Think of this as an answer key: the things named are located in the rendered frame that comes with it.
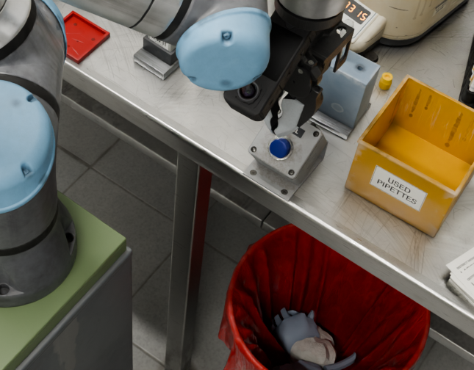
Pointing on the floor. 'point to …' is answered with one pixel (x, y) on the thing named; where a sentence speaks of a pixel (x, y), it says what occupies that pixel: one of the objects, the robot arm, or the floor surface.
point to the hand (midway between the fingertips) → (274, 131)
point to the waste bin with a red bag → (337, 329)
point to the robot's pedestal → (92, 327)
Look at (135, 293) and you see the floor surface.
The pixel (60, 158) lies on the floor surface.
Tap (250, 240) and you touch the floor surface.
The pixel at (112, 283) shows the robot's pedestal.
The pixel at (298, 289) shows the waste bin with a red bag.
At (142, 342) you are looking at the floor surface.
